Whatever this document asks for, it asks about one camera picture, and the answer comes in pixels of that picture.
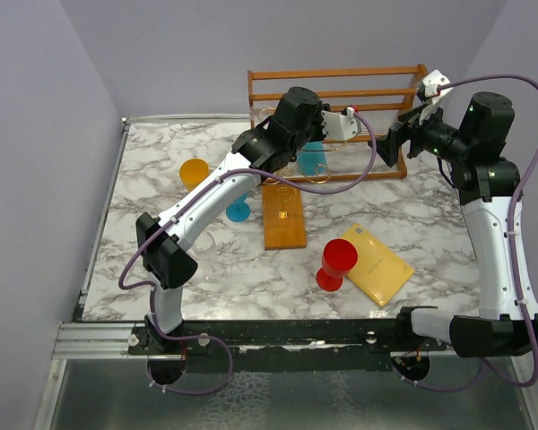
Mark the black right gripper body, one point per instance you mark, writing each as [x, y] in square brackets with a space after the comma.
[431, 135]

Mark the blue plastic goblet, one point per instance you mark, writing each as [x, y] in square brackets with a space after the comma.
[238, 211]
[311, 160]

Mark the red plastic goblet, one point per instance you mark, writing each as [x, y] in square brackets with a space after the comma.
[338, 258]

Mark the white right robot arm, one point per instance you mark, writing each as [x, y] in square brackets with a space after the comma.
[507, 319]

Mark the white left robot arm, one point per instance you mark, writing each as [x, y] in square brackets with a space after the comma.
[257, 153]

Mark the wooden shelf rack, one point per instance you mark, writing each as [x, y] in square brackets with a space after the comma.
[380, 94]

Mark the wooden rack base board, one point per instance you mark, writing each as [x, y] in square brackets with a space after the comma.
[283, 218]

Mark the clear wine glass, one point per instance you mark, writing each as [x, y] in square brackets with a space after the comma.
[205, 251]

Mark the yellow book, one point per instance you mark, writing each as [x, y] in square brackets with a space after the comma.
[379, 272]

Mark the orange plastic goblet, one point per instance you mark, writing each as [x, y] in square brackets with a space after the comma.
[193, 172]

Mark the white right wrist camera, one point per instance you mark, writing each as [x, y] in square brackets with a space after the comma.
[431, 94]

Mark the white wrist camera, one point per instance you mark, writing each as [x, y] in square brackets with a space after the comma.
[340, 126]
[431, 94]

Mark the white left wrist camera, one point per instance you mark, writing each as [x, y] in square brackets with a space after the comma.
[340, 126]

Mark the gold wire wine glass rack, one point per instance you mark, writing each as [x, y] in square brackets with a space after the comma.
[258, 116]

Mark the aluminium frame rail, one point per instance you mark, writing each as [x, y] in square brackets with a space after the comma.
[111, 340]

